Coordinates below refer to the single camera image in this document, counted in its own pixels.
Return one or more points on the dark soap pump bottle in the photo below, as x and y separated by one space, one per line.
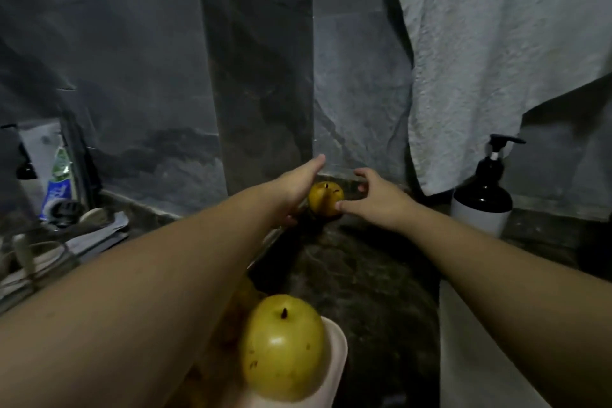
483 197

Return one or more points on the spotted yellow apple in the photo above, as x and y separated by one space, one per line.
283 345

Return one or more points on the white hanging towel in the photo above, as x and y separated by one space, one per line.
478 49

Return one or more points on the white toothpaste tube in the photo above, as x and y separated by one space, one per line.
57 169

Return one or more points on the clear glass mug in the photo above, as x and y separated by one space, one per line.
33 259

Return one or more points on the person's right forearm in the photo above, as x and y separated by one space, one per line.
516 288

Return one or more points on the person's right hand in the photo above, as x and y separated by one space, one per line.
381 202

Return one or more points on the person's left hand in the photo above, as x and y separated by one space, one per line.
292 188

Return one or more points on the beige plastic tray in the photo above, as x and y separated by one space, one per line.
335 365

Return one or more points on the person's left forearm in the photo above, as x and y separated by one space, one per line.
115 317

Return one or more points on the white sink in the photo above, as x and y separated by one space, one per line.
478 355

